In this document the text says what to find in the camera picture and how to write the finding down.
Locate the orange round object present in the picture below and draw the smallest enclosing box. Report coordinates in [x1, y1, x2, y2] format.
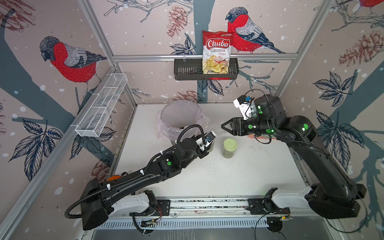
[107, 175, 122, 182]

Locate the clear plastic bin liner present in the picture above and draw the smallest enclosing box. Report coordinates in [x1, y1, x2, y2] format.
[155, 100, 209, 142]

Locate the dark grey wall shelf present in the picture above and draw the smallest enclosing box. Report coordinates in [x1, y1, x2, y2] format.
[174, 59, 239, 81]

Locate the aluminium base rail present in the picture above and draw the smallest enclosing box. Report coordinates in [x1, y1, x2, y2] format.
[157, 196, 314, 219]

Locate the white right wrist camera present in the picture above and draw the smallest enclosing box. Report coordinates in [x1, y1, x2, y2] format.
[233, 95, 255, 120]

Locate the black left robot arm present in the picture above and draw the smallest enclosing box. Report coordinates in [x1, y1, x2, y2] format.
[64, 135, 215, 231]

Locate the white wire mesh shelf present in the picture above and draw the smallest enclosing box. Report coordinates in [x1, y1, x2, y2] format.
[75, 73, 128, 138]

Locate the pink serving tray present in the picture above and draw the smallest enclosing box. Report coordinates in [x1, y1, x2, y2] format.
[247, 134, 270, 140]

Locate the Chuba cassava chips bag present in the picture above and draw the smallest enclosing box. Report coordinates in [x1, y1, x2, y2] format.
[202, 31, 233, 74]

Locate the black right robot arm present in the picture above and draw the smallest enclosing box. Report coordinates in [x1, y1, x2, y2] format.
[221, 95, 367, 220]

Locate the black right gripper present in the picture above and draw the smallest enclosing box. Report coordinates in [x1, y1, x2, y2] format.
[220, 116, 277, 138]

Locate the green lid mung bean jar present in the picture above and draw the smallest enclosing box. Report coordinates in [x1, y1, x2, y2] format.
[222, 138, 238, 159]

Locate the short clear mung bean jar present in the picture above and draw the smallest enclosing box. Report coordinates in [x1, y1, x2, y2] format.
[207, 142, 215, 153]

